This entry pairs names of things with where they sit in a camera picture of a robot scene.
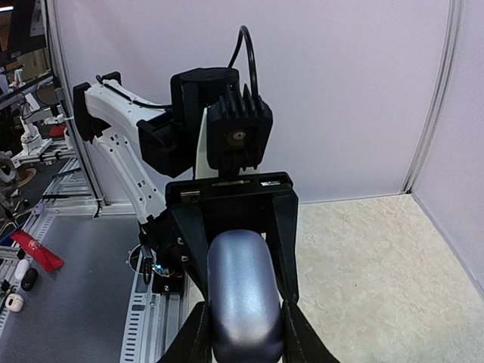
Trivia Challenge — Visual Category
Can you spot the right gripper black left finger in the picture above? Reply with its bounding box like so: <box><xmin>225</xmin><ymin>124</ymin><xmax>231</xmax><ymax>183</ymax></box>
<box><xmin>158</xmin><ymin>302</ymin><xmax>213</xmax><ymax>363</ymax></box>

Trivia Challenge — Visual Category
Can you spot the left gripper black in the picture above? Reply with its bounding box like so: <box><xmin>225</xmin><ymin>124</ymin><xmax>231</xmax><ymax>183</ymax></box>
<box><xmin>166</xmin><ymin>172</ymin><xmax>299</xmax><ymax>303</ymax></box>

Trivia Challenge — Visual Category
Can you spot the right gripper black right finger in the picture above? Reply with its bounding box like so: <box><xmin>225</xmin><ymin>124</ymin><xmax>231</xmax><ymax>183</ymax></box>
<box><xmin>282</xmin><ymin>301</ymin><xmax>340</xmax><ymax>363</ymax></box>

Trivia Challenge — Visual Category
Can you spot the blue-grey earbud charging case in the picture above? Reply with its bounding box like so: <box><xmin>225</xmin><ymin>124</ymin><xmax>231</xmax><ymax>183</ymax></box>
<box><xmin>207</xmin><ymin>229</ymin><xmax>284</xmax><ymax>362</ymax></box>

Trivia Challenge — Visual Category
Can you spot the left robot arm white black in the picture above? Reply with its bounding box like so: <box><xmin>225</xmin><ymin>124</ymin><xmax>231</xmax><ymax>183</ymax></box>
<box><xmin>73</xmin><ymin>67</ymin><xmax>299</xmax><ymax>302</ymax></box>

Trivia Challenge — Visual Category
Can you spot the spare white open case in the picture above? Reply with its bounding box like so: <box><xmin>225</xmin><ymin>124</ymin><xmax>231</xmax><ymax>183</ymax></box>
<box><xmin>5</xmin><ymin>293</ymin><xmax>24</xmax><ymax>312</ymax></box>

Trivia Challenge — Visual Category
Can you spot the spare white case outside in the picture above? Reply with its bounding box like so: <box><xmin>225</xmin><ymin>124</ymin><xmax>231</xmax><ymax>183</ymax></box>
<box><xmin>14</xmin><ymin>259</ymin><xmax>30</xmax><ymax>281</ymax></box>

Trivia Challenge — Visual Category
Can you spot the red cloth pouch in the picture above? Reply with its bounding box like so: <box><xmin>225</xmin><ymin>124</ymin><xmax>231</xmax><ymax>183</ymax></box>
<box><xmin>11</xmin><ymin>231</ymin><xmax>64</xmax><ymax>273</ymax></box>

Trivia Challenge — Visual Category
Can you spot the aluminium front rail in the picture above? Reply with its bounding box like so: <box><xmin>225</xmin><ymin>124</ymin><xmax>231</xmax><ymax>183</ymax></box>
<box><xmin>1</xmin><ymin>213</ymin><xmax>187</xmax><ymax>362</ymax></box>

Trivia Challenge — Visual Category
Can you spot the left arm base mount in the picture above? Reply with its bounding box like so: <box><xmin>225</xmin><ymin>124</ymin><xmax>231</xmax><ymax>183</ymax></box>
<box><xmin>126</xmin><ymin>225</ymin><xmax>185</xmax><ymax>295</ymax></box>

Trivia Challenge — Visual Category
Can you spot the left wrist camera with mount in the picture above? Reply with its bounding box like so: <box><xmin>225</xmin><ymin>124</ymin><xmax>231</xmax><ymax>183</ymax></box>
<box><xmin>194</xmin><ymin>85</ymin><xmax>273</xmax><ymax>179</ymax></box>

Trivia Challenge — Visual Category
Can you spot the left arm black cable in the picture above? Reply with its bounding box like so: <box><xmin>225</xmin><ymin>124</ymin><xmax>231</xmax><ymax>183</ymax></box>
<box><xmin>96</xmin><ymin>25</ymin><xmax>260</xmax><ymax>110</ymax></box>

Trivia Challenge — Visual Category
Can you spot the left aluminium frame post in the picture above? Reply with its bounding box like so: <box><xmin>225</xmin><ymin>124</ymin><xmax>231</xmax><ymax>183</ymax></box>
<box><xmin>45</xmin><ymin>0</ymin><xmax>107</xmax><ymax>207</ymax></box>

